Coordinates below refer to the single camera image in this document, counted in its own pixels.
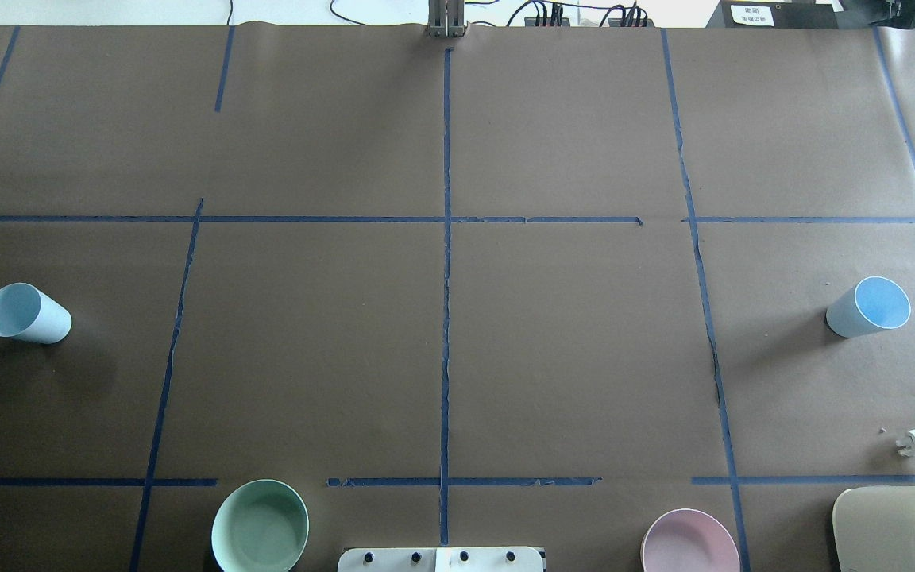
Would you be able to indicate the light blue cup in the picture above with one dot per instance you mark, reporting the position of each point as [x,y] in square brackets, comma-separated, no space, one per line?
[29,315]

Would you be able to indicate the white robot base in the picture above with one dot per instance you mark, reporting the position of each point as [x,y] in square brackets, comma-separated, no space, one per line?
[503,558]

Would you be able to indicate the black power strip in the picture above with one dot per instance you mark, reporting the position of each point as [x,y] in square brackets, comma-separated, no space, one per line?
[553,14]

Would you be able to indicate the green bowl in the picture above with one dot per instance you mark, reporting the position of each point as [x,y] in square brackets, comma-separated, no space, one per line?
[263,525]

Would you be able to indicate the pink bowl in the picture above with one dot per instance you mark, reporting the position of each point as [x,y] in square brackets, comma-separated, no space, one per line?
[688,540]

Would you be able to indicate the black box with label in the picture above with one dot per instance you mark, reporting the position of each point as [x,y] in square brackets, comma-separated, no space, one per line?
[773,14]

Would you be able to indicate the cream toaster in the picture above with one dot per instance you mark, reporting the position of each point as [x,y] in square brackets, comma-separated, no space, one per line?
[874,528]

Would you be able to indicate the metal camera post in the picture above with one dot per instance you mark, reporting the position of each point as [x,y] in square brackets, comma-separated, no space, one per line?
[446,18]

